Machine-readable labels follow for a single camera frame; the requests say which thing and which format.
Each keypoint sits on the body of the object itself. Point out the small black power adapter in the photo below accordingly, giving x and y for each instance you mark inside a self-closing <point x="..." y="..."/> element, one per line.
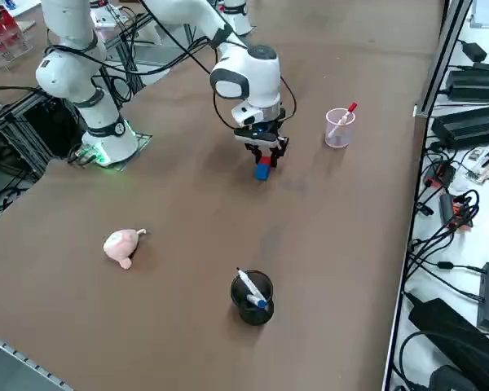
<point x="474" y="51"/>

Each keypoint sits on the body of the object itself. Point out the bare circuit board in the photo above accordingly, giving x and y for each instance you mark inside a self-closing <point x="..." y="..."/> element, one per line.
<point x="485" y="163"/>

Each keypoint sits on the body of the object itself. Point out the blue magnetic block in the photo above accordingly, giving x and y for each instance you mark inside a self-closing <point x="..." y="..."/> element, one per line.
<point x="262" y="173"/>

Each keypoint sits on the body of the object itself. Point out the aluminium rail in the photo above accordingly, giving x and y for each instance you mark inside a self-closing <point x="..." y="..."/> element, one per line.
<point x="16" y="358"/>

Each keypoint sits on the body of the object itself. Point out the long black power brick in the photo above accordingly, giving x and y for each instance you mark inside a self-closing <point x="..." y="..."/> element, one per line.
<point x="468" y="126"/>
<point x="477" y="85"/>

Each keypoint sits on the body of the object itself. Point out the blue capped white marker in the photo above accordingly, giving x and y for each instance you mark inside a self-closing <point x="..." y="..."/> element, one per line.
<point x="250" y="289"/>

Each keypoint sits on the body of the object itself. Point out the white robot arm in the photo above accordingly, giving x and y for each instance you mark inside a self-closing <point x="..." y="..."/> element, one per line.
<point x="238" y="20"/>
<point x="261" y="77"/>

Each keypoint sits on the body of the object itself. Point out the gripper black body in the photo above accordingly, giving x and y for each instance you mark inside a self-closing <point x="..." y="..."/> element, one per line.
<point x="263" y="136"/>

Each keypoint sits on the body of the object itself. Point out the large black power supply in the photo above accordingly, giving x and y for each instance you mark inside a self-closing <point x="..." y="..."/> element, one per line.
<point x="440" y="322"/>

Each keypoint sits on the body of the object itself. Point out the aluminium frame profile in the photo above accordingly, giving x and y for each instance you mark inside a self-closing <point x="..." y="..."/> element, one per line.
<point x="436" y="73"/>

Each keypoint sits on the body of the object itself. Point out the red capped white marker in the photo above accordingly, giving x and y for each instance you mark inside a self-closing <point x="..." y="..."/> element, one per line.
<point x="352" y="108"/>

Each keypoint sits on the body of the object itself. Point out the orange and black device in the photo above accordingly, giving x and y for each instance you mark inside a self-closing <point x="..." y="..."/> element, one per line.
<point x="442" y="173"/>
<point x="448" y="207"/>

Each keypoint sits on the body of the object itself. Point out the clear acrylic shelf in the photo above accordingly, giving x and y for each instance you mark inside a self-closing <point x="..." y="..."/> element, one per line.
<point x="8" y="53"/>

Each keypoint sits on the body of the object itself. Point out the red magnetic block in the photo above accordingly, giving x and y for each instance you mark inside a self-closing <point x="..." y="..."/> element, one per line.
<point x="264" y="160"/>

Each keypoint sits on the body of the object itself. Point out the pink plush toy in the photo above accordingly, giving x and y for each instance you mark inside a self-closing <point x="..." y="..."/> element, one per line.
<point x="120" y="244"/>

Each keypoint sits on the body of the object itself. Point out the black mesh pen cup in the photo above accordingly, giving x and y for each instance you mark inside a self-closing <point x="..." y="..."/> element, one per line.
<point x="256" y="315"/>

